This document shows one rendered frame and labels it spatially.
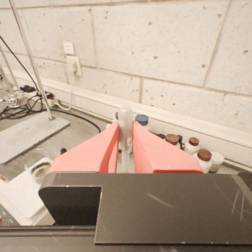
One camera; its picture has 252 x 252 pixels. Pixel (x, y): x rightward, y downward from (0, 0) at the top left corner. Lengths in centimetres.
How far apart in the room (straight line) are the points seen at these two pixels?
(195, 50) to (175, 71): 8
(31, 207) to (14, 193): 6
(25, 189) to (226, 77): 61
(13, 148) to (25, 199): 32
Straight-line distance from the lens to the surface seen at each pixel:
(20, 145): 70
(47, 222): 43
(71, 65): 80
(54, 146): 65
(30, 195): 42
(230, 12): 53
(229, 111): 58
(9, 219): 44
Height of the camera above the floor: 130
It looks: 35 degrees down
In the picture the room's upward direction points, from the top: straight up
